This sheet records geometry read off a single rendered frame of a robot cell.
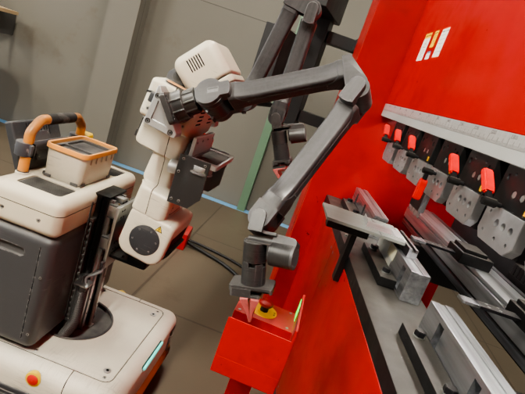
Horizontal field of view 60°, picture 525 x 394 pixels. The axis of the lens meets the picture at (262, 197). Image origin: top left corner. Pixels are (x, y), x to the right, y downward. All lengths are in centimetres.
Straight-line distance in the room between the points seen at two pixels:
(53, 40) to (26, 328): 398
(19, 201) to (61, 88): 379
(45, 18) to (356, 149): 381
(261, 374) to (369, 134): 152
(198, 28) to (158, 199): 334
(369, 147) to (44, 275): 159
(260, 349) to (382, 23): 171
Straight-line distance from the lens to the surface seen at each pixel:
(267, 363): 112
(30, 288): 159
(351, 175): 238
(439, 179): 136
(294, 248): 101
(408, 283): 138
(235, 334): 110
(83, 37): 512
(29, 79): 544
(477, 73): 144
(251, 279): 105
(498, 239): 100
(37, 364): 169
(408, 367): 107
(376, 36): 236
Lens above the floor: 135
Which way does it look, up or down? 15 degrees down
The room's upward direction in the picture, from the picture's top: 19 degrees clockwise
